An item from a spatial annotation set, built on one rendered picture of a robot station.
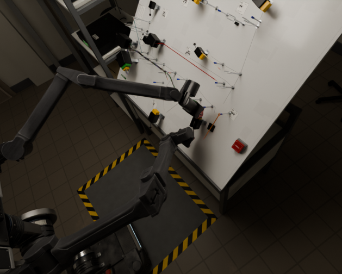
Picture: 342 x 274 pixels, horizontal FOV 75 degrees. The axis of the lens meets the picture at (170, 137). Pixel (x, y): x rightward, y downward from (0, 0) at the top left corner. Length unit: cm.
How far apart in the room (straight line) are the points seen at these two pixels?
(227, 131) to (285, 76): 38
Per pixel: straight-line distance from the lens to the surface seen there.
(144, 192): 66
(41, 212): 123
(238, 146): 115
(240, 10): 124
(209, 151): 129
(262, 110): 112
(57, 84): 102
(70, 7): 162
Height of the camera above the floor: 213
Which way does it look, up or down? 59 degrees down
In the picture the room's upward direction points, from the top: 20 degrees counter-clockwise
